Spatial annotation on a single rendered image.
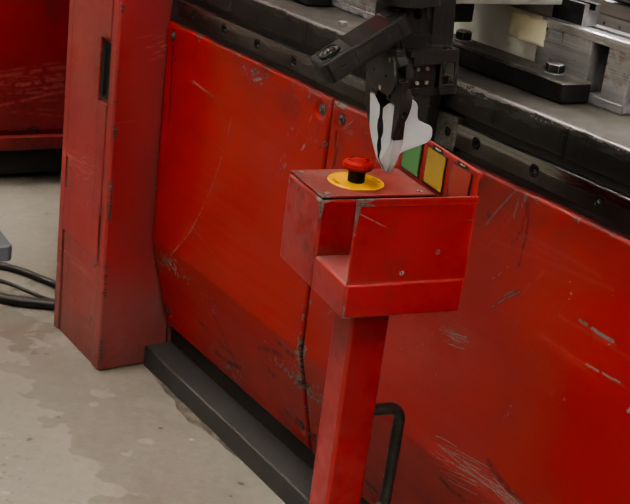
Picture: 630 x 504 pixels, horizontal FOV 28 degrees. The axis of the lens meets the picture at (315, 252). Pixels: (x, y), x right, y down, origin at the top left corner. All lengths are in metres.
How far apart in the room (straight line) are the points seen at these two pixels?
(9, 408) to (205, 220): 0.55
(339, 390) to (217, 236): 0.85
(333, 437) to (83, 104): 1.24
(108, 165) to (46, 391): 0.49
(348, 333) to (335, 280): 0.12
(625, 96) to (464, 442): 0.55
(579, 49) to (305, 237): 0.49
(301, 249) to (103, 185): 1.10
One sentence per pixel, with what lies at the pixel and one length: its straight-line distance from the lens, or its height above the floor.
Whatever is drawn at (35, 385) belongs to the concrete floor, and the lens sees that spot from 2.69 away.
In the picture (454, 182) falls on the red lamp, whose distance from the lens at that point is 1.53.
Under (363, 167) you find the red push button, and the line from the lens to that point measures 1.56.
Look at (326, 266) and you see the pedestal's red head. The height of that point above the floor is 0.70.
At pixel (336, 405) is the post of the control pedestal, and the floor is 0.50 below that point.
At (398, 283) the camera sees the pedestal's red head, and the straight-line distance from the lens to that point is 1.49.
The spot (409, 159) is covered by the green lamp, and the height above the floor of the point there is 0.80.
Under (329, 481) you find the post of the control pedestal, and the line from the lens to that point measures 1.68.
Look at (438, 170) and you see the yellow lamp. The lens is 1.56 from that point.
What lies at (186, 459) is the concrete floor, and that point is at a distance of 2.46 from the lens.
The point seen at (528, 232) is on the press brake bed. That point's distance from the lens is 1.70.
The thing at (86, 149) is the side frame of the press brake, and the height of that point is 0.47.
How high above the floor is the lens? 1.25
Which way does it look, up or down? 21 degrees down
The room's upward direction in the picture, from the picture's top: 7 degrees clockwise
